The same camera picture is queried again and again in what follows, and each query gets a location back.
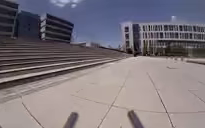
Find pale concrete slab plaza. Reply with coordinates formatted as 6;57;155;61
0;55;205;128

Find grey striped building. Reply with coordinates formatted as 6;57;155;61
0;0;75;44

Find robot's own part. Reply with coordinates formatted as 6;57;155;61
62;112;80;128
127;110;145;128

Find white building with window rows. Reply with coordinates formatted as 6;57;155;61
119;21;205;58

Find wide grey stone steps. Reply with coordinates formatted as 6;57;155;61
0;36;133;92

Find dark blue glass building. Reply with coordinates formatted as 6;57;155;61
13;10;42;40

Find low pale wall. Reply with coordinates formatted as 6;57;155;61
184;57;205;67

